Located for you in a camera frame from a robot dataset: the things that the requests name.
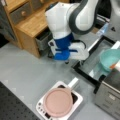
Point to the teal bowl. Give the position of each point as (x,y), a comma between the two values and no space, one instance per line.
(109,57)

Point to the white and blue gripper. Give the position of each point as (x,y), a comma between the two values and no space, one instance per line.
(68,48)

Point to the white pan handle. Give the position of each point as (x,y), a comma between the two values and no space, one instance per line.
(74,82)

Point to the silver toaster oven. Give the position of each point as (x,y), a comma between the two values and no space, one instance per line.
(108,94)

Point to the pink pan lid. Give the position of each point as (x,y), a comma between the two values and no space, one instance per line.
(58,102)

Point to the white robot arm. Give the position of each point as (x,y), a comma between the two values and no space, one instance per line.
(66,19)

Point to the white induction cooker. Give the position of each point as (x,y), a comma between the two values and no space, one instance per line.
(77,100)

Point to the wooden drawer cabinet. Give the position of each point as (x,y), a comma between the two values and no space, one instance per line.
(21,21)

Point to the open grey drawer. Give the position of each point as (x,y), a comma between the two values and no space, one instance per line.
(43,39)

